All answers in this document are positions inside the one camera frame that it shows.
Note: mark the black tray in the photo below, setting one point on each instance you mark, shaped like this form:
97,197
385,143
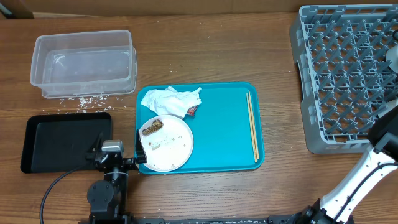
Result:
59,142

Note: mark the white round plate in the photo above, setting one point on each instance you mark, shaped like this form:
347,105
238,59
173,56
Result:
168,148

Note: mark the clear plastic bin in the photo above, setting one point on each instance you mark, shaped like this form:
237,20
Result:
84,64

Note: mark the white cup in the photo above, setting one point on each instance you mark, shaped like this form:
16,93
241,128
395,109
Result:
388,108

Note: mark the crumpled white napkin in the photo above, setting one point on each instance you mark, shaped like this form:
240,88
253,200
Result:
172,102

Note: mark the teal serving tray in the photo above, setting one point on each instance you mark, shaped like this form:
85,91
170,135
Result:
221,130

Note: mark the grey dishwasher rack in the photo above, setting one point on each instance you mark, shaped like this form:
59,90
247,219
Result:
347,81

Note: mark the brown food scrap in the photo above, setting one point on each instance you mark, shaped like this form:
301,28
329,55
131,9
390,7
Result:
155,126

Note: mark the grey bowl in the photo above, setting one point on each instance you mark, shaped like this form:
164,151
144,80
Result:
392,56

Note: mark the red sauce packet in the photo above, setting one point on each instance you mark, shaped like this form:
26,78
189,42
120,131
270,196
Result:
191,111

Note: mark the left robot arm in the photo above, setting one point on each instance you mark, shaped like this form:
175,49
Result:
107,197

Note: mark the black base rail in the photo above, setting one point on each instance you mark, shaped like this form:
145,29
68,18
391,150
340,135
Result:
273,219

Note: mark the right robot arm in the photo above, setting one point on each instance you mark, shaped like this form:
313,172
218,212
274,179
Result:
378,160

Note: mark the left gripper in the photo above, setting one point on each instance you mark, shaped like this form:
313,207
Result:
134,163

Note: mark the cardboard backdrop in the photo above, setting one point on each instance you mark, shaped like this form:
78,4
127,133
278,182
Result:
27,8

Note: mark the wooden chopstick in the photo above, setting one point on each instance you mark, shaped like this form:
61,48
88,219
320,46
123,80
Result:
255,132
251,123

